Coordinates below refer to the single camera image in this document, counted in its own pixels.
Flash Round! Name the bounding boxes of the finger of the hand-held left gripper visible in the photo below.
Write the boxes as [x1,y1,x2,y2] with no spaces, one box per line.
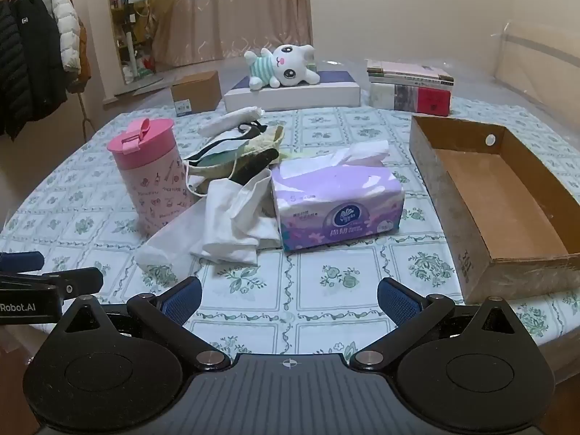
[0,251,45,273]
[0,267,105,301]

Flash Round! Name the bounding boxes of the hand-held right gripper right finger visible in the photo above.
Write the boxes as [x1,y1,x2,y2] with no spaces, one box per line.
[350,277,529,371]

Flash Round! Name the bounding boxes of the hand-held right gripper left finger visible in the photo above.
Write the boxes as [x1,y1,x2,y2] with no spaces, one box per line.
[57,276,232,371]

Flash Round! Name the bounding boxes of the cardboard box tray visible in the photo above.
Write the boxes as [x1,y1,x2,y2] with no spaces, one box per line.
[409,115,580,305]

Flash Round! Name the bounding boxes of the yellow towel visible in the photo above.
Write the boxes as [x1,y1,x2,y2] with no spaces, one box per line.
[231,126,286,164]

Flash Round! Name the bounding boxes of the white sock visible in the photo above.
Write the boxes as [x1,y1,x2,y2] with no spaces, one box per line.
[198,105,265,137]

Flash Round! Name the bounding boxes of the floral printed tablecloth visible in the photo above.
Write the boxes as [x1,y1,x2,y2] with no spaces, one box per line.
[0,102,580,372]

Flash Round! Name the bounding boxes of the white cloth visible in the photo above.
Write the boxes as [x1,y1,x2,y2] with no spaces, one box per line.
[190,172,282,266]

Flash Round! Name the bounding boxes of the purple tissue pack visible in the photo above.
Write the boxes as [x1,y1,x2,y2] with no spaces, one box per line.
[270,140,405,253]

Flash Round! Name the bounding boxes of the pink tumbler cup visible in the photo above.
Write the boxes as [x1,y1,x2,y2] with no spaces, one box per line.
[107,117,193,236]

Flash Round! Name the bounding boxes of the black puffer jacket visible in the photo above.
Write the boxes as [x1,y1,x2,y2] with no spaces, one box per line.
[0,0,23,140]

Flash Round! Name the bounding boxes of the grey marbled book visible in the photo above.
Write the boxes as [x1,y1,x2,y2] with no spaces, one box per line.
[394,85,420,112]

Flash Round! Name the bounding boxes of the red book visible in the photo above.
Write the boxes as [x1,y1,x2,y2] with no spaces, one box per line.
[417,87,452,116]

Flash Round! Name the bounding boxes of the white book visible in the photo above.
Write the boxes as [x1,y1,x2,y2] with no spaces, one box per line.
[369,82,399,110]

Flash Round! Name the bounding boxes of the small brown cardboard box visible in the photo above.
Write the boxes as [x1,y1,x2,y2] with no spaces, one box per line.
[170,71,222,117]

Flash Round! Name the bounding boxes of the orange jacket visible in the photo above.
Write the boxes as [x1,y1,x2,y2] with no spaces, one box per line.
[76,17,92,94]

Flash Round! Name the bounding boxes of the thin book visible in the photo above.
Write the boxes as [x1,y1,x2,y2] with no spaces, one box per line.
[368,72,455,87]

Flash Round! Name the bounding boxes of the white flat box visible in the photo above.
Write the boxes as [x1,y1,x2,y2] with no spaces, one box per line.
[223,70,362,112]

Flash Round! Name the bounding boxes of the white stand with round base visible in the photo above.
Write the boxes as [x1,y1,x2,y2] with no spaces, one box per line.
[127,32,165,95]

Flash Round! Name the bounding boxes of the white puffer jacket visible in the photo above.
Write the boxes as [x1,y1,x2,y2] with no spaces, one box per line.
[49,0,82,73]

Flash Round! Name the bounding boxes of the white plush bunny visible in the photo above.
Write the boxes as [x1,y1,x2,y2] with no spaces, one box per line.
[244,44,320,90]

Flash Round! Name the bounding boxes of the bookshelf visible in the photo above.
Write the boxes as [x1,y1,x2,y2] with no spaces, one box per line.
[105,0,157,85]

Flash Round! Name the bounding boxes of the clear plastic sheet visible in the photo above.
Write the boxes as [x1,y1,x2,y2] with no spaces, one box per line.
[489,20,580,103]

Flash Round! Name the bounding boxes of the beige curtain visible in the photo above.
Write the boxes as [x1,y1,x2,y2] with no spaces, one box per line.
[152,0,313,66]

